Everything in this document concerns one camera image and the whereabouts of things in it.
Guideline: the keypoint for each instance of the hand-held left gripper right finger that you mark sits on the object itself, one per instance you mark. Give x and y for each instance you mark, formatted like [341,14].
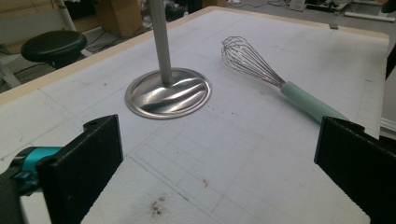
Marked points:
[358,161]

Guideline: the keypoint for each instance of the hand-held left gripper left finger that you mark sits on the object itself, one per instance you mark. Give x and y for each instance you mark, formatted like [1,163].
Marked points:
[77,168]

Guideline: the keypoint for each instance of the white grid mat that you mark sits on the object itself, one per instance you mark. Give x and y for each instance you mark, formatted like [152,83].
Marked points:
[249,155]

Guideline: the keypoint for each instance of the steel stand with round base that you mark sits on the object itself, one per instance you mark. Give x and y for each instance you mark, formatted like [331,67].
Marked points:
[168,96]

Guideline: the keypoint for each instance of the black round stool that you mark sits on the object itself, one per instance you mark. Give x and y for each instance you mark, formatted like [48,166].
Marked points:
[53,46]

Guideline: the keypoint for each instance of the small grey clip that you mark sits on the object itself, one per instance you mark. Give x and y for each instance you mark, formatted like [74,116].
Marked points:
[333,26]

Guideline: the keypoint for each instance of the white bar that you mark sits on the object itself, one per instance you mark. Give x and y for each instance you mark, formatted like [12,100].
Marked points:
[370,17]

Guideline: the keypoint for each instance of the white metal stand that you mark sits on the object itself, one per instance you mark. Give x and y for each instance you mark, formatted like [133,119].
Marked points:
[67,15]

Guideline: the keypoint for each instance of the large brown cardboard box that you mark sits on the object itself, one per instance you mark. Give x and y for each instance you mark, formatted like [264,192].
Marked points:
[121,17]

